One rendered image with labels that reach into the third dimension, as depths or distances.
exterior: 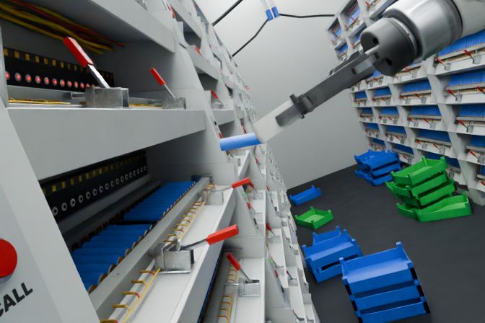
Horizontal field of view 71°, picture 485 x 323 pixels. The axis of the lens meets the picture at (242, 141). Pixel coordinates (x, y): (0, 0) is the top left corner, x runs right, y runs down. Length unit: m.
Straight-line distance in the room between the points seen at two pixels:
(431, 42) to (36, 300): 0.48
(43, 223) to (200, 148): 0.62
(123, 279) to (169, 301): 0.05
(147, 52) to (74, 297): 0.68
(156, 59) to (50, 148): 0.60
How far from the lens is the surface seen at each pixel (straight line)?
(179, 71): 0.81
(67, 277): 0.22
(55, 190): 0.50
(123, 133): 0.36
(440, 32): 0.51
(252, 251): 0.85
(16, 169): 0.21
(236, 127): 1.49
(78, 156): 0.28
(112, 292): 0.34
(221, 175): 0.80
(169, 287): 0.37
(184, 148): 0.81
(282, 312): 0.92
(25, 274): 0.19
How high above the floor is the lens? 1.06
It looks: 3 degrees down
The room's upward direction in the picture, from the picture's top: 22 degrees counter-clockwise
